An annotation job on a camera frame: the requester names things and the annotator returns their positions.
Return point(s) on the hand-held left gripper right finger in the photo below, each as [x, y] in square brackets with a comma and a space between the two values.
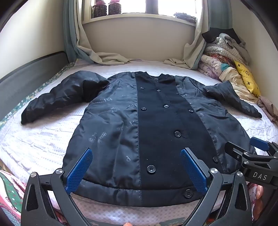
[193, 173]

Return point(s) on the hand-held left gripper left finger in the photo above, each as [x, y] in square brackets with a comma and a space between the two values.
[79, 171]

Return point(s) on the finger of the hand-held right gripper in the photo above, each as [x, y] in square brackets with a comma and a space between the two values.
[258, 143]
[233, 150]

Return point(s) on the dark navy buttoned jacket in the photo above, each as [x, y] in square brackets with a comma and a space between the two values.
[121, 130]

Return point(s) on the person's right hand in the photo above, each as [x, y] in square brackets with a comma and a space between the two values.
[258, 193]

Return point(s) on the brown striped cloth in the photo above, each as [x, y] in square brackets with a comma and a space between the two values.
[269, 106]

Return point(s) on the white quilted bed cover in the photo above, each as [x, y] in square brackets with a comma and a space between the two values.
[47, 139]

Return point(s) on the yellow patterned pillow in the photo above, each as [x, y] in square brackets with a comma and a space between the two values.
[247, 78]

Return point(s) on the pile of folded bedding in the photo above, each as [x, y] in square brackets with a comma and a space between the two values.
[217, 58]

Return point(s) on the black cloth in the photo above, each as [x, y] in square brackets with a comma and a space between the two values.
[210, 35]

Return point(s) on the beige curtain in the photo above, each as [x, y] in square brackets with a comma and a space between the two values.
[199, 32]
[86, 43]

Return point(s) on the grey-teal curtain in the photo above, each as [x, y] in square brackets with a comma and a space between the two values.
[217, 13]

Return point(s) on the teal curtain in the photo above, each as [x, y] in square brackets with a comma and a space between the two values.
[67, 32]

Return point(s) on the dark purple knitted cloth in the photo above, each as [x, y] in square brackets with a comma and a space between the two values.
[184, 16]

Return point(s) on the white window sill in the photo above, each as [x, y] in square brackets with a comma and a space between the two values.
[141, 19]

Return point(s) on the dark jar with pink lid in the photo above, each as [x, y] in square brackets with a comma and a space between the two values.
[100, 8]
[114, 7]

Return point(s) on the grey bed frame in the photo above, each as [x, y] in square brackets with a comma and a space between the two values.
[32, 65]

